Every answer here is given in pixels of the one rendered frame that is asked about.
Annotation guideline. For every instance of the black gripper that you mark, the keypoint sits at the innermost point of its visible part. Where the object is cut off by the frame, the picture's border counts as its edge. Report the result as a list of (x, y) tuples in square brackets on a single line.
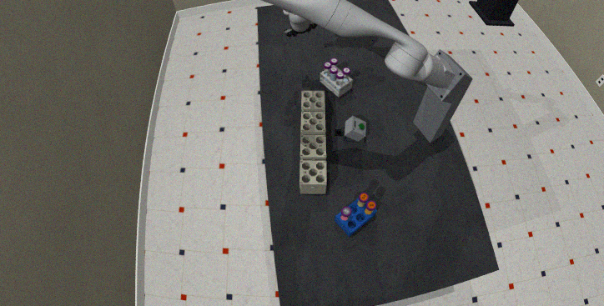
[(289, 32)]

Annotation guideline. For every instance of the cream tube adapter block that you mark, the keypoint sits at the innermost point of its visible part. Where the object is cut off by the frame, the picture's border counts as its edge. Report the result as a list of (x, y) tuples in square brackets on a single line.
[(312, 147), (311, 98), (309, 172), (310, 125)]

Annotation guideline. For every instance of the conical tube with yellow liquid and purple cap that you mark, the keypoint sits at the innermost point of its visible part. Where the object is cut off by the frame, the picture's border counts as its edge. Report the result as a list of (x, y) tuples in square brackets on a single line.
[(363, 198)]

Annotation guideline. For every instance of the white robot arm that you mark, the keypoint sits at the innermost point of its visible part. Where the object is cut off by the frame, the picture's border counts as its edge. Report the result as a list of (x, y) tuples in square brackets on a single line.
[(407, 57)]

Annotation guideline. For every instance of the blue tube rack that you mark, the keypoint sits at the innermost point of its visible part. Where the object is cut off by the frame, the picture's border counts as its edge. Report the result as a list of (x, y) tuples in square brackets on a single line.
[(357, 215)]

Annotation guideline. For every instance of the white tube rack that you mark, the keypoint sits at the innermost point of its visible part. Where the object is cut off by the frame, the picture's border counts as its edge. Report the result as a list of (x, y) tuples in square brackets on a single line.
[(342, 89)]

